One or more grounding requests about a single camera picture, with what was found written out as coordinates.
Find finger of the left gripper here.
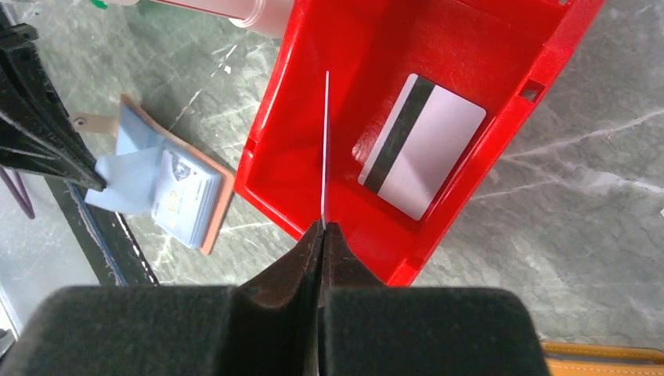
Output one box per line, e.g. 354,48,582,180
1,23,106,191

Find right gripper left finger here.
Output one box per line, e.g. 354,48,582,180
1,222,324,375

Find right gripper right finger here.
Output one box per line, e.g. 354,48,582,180
316,223,549,375

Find brown card holder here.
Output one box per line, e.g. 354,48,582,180
70,94,237,256

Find blue striped credit card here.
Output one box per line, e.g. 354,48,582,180
358,74,487,220

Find white thin credit card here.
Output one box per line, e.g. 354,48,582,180
320,70,330,230

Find orange card holder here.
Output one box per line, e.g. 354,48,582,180
541,342,663,376

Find green bin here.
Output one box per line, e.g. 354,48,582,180
89,0,108,9

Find red bin right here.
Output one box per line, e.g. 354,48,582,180
235,1,602,286

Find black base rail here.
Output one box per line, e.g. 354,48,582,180
45,177,159,286

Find white pvc fitting post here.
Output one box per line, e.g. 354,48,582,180
160,0,294,38

